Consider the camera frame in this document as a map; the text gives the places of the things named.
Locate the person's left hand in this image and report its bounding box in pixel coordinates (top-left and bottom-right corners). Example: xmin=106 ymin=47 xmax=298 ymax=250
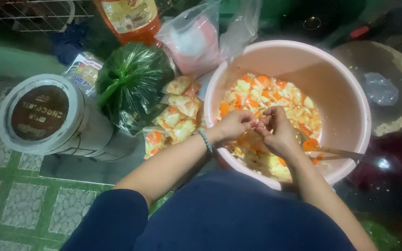
xmin=216 ymin=110 xmax=258 ymax=142

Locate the person's right hand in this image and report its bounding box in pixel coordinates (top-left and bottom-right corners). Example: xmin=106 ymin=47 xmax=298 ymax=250
xmin=255 ymin=106 xmax=303 ymax=158

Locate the clear vegetable-filled bag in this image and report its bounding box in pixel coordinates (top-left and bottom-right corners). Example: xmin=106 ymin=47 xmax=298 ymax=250
xmin=234 ymin=121 xmax=275 ymax=157

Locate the chopped vegetable mix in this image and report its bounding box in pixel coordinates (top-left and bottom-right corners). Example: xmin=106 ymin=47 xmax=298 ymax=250
xmin=217 ymin=73 xmax=324 ymax=182

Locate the pile of filled vegetable packets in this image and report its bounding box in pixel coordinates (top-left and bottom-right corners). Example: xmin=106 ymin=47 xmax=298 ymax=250
xmin=142 ymin=75 xmax=203 ymax=160

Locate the pink plastic basin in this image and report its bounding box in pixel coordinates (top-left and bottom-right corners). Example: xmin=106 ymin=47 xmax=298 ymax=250
xmin=203 ymin=40 xmax=372 ymax=191

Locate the metal spoon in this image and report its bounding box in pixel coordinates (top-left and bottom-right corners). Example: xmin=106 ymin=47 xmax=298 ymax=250
xmin=295 ymin=128 xmax=365 ymax=162

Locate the clear bag with pink contents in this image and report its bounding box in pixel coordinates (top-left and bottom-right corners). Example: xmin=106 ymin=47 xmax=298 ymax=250
xmin=154 ymin=1 xmax=223 ymax=76

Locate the empty clear plastic bag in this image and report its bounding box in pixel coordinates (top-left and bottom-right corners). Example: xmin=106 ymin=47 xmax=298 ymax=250
xmin=219 ymin=0 xmax=263 ymax=63

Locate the person's dark blue clothing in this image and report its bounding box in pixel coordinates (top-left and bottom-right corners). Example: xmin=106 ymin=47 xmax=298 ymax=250
xmin=60 ymin=169 xmax=358 ymax=251

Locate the black pot with lid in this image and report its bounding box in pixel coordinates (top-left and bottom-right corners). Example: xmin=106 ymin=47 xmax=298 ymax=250
xmin=278 ymin=0 xmax=366 ymax=43

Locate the crumpled clear plastic bag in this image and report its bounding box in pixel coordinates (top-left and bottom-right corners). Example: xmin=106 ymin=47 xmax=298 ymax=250
xmin=363 ymin=72 xmax=400 ymax=106

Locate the green plastic bag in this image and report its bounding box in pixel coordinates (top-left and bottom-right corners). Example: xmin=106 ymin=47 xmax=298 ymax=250
xmin=95 ymin=42 xmax=176 ymax=136

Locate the dark red plastic stool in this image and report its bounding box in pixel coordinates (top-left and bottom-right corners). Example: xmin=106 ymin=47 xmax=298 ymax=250
xmin=347 ymin=132 xmax=402 ymax=196

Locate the orange liquid bottle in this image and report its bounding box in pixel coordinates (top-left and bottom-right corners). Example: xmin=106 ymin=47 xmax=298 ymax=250
xmin=94 ymin=0 xmax=162 ymax=46

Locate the printed seasoning packet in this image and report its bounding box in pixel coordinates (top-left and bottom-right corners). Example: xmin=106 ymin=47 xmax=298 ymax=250
xmin=63 ymin=52 xmax=103 ymax=97

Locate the dark blue cloth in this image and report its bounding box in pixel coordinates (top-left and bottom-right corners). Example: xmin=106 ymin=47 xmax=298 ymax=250
xmin=50 ymin=24 xmax=90 ymax=66

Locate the white bucket with brown lid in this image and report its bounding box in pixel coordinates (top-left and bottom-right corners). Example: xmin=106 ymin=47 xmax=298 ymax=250
xmin=0 ymin=73 xmax=139 ymax=162

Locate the grey bead bracelet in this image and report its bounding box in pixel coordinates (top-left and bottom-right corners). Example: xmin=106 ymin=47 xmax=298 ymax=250
xmin=198 ymin=129 xmax=214 ymax=154

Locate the white wire rack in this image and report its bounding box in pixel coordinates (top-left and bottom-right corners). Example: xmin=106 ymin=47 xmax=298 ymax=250
xmin=0 ymin=0 xmax=95 ymax=33

